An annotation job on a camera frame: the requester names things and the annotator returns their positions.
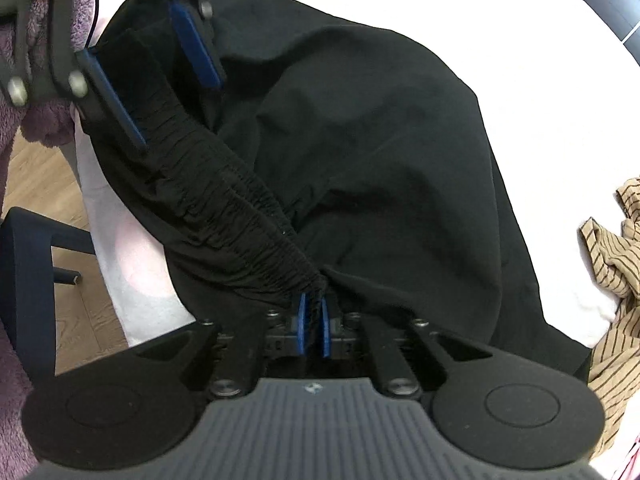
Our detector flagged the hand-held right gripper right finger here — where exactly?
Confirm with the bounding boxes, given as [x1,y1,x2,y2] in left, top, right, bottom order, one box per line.
[321,297,497,397]

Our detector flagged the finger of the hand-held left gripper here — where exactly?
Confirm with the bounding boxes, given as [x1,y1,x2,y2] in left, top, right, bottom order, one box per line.
[116,0,232,90]
[0,0,151,152]

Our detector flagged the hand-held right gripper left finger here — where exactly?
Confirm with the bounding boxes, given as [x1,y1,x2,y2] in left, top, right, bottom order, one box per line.
[134,293,310,397]

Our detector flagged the black pants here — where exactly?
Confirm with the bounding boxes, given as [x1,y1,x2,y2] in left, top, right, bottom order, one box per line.
[79,0,595,387]

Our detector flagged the purple fluffy blanket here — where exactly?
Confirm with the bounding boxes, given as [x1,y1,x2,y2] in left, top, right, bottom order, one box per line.
[0,0,103,150]

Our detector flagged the dark blue chair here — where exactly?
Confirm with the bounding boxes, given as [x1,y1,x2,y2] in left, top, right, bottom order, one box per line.
[0,207,99,382]

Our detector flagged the tan striped shirt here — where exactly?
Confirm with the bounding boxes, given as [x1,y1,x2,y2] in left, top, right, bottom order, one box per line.
[579,175,640,462]

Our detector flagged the purple rug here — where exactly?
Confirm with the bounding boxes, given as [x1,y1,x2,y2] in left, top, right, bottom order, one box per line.
[0,317,38,480]

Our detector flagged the white bed sheet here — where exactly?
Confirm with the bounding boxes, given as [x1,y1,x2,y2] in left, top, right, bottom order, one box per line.
[75,0,640,351]

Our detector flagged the pink striped cloth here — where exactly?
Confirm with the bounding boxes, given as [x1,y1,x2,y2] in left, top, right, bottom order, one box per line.
[597,432,640,480]

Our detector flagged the black cable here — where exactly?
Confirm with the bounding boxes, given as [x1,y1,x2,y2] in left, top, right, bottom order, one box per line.
[86,0,103,50]

